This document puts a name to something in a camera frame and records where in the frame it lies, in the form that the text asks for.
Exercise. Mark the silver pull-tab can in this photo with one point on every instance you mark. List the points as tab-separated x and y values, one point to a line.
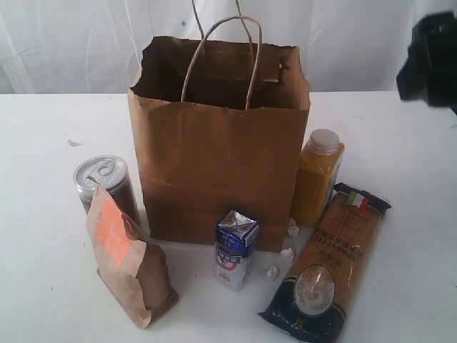
112	173

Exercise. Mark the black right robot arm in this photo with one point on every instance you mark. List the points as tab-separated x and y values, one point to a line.
429	73

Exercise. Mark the brown paper shopping bag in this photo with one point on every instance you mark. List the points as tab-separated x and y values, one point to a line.
217	126

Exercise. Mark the small blue white milk carton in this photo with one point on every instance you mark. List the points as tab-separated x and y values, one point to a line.
236	237

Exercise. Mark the orange juice bottle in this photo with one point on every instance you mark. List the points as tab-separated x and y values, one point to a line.
319	164

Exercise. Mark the kraft coffee pouch orange label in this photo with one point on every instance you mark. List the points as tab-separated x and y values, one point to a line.
133	268

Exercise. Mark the spaghetti pack dark wrapper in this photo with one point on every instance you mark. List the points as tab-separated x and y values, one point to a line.
312	302

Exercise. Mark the small grey paper scrap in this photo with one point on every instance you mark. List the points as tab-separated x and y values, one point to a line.
74	143

